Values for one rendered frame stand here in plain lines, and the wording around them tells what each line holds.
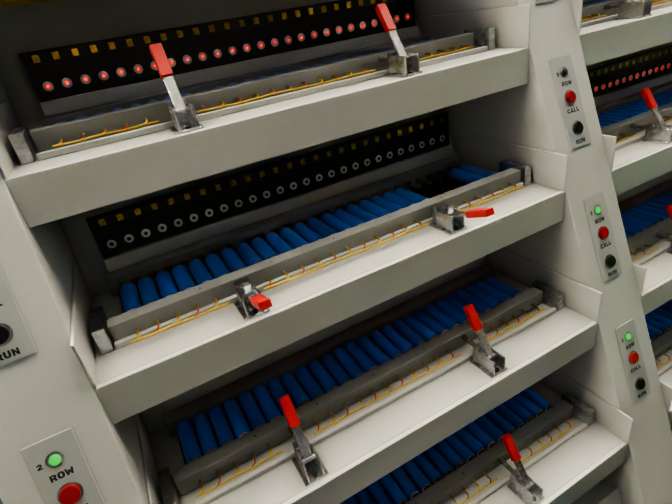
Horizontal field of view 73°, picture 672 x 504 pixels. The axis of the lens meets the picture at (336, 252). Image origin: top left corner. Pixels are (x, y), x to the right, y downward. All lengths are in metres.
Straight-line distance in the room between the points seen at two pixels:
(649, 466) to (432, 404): 0.40
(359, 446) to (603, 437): 0.41
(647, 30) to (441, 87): 0.39
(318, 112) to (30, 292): 0.32
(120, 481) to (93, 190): 0.27
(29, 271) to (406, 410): 0.43
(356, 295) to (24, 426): 0.33
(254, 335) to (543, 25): 0.54
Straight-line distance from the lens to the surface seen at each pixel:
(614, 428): 0.84
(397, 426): 0.58
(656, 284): 0.85
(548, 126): 0.69
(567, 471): 0.79
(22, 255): 0.46
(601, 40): 0.81
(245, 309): 0.47
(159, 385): 0.48
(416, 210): 0.59
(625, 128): 0.92
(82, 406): 0.48
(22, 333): 0.47
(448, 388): 0.62
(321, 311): 0.50
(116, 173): 0.47
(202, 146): 0.47
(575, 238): 0.71
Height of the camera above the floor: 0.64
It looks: 8 degrees down
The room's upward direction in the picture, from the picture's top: 18 degrees counter-clockwise
